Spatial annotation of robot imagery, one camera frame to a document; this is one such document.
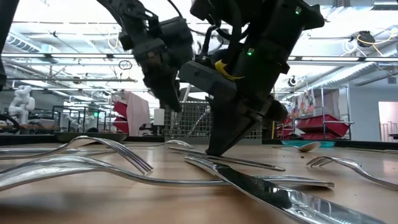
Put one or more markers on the silver spoon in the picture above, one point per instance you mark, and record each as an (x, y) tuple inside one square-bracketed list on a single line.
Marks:
[(309, 147), (46, 168)]

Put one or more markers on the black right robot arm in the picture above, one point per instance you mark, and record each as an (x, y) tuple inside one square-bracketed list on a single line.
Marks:
[(280, 25)]

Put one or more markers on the red storage bins rack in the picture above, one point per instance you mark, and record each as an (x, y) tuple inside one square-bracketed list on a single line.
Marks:
[(320, 124), (119, 109)]

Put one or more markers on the grey plastic cutlery basket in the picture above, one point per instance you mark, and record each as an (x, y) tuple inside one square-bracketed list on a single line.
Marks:
[(186, 124)]

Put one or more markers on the black ceiling camera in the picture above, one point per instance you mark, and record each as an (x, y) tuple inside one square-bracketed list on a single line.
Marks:
[(292, 81), (366, 39)]

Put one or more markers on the silver knife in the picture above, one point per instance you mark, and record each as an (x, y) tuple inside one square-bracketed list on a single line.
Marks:
[(264, 189), (31, 151), (248, 163)]

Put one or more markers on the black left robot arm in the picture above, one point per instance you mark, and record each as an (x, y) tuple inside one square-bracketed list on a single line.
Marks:
[(130, 15)]

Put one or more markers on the silver fork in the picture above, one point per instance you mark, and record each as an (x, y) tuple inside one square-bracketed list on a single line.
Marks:
[(357, 168), (133, 158)]

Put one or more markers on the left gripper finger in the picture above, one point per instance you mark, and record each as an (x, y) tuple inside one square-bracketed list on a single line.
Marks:
[(166, 84)]

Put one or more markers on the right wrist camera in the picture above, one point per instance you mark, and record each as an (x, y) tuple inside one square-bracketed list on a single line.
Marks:
[(202, 77)]

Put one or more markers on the pink cloth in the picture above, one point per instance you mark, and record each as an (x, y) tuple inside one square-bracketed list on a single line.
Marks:
[(138, 112)]

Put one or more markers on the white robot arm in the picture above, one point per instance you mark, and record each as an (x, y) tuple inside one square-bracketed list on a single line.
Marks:
[(21, 99)]

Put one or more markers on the teal translucent plate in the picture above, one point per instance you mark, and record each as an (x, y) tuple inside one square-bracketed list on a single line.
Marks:
[(326, 143)]

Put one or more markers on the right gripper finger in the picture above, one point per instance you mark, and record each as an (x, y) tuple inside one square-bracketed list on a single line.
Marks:
[(224, 133)]

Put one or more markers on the white box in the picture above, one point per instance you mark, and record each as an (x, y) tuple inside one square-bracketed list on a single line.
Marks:
[(159, 116)]

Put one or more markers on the dark grey plate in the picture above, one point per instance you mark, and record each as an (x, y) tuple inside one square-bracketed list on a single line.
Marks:
[(93, 137)]

